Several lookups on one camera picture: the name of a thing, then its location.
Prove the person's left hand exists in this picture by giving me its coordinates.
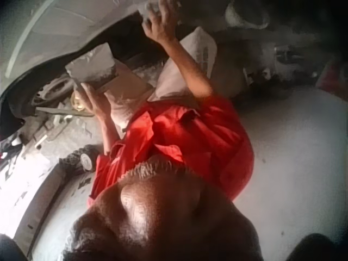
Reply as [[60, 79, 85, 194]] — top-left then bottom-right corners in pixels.
[[78, 81, 113, 123]]

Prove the person's right hand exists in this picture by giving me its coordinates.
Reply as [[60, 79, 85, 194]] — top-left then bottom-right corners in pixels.
[[141, 0, 181, 45]]

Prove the grey putty scraper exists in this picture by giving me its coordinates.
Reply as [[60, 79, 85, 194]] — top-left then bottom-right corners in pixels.
[[136, 0, 164, 20]]

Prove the yellowish container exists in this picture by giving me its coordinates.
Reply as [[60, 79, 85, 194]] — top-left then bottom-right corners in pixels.
[[70, 94, 87, 113]]

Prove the white car body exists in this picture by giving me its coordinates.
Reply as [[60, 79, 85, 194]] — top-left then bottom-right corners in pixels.
[[0, 0, 154, 95]]

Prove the dark tool with white disc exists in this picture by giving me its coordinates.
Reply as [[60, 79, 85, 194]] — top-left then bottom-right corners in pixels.
[[58, 144, 99, 173]]

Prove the grey bucket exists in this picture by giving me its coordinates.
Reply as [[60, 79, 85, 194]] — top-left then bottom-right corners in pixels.
[[225, 0, 270, 31]]

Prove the heap of dark clutter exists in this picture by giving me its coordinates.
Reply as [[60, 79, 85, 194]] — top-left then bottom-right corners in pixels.
[[239, 26, 348, 102]]

